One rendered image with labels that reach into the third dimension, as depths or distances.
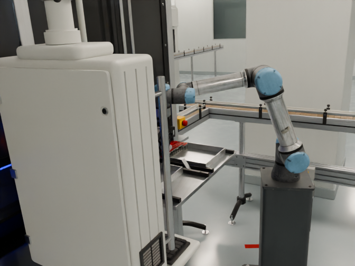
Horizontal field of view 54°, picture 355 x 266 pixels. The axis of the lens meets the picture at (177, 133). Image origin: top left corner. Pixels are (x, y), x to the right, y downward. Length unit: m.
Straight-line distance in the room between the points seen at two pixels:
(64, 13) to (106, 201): 0.52
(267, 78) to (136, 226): 0.91
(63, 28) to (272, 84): 0.94
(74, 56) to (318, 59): 2.51
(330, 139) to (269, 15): 1.20
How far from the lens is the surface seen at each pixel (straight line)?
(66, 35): 1.02
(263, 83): 1.60
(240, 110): 2.78
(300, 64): 3.22
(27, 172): 1.22
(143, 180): 0.99
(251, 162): 2.91
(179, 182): 1.71
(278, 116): 1.67
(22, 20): 1.37
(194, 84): 1.74
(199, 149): 2.11
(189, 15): 10.97
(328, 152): 3.36
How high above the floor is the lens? 1.63
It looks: 18 degrees down
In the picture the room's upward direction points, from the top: 3 degrees counter-clockwise
